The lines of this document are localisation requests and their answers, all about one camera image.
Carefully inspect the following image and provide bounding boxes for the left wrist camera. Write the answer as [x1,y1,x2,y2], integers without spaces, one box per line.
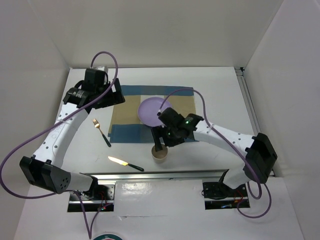
[93,66,109,73]

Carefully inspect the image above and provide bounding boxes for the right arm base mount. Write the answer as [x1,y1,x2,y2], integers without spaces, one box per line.
[201,182,250,210]

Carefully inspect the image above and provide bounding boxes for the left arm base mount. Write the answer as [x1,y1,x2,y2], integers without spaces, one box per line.
[67,184,116,213]

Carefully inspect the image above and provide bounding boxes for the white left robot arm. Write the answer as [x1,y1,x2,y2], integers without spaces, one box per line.
[19,68,125,200]

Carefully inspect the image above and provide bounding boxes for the green round sticker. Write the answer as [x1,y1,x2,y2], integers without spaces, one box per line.
[92,233,124,240]

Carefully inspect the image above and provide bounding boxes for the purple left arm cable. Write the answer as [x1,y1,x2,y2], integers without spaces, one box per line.
[0,51,119,240]

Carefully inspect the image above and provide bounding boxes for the gold fork green handle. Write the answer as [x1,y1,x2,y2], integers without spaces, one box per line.
[92,118,112,148]

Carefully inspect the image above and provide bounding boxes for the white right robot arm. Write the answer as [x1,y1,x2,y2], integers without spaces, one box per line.
[151,107,278,196]

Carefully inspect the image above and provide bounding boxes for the blue beige checked cloth napkin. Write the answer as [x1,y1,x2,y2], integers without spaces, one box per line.
[108,85,196,144]

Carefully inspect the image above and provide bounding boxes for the beige plastic cup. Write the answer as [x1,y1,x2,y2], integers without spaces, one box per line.
[151,144,168,164]

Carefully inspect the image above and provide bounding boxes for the purple plastic plate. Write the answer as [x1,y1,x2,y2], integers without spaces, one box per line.
[137,96,164,127]

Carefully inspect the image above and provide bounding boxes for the aluminium right side rail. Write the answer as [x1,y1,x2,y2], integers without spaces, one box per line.
[234,67,278,183]

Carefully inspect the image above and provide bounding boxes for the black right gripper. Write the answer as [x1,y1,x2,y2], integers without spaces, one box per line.
[151,123,185,151]

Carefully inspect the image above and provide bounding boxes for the gold knife green handle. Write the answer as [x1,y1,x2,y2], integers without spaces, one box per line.
[108,156,145,172]

